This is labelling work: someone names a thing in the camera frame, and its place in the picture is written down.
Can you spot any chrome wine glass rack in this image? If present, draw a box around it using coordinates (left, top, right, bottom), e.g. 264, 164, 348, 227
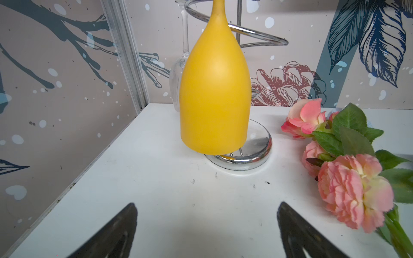
205, 0, 288, 171

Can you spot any clear upside-down wine glass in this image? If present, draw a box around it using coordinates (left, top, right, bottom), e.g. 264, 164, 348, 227
170, 1, 190, 112

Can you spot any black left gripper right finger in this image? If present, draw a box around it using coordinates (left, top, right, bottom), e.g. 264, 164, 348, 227
277, 202, 347, 258

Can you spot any yellow upside-down wine glass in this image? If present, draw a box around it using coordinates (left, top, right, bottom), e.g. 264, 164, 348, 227
179, 1, 252, 155

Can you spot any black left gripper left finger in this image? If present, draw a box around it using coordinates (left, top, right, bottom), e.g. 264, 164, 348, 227
69, 203, 138, 258

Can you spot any pink artificial flower bouquet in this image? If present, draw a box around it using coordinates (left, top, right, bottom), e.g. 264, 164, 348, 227
281, 99, 413, 258

